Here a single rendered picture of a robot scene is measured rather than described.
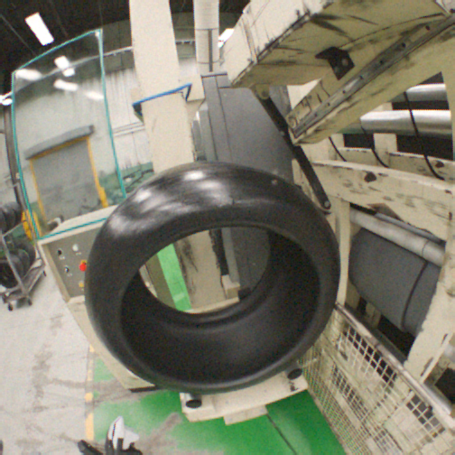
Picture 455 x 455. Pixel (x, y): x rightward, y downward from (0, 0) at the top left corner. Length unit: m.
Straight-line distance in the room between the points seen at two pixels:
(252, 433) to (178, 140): 1.52
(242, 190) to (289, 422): 1.42
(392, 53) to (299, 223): 0.33
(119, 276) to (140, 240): 0.07
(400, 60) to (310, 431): 1.60
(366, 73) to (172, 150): 0.53
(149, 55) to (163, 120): 0.22
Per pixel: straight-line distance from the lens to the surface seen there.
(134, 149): 9.41
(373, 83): 0.44
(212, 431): 1.61
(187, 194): 0.34
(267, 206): 0.36
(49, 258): 1.34
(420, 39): 0.38
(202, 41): 1.28
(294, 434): 1.55
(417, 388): 0.59
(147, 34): 0.81
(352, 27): 0.39
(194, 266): 0.79
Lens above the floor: 1.48
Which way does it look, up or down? 20 degrees down
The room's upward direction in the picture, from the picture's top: 11 degrees counter-clockwise
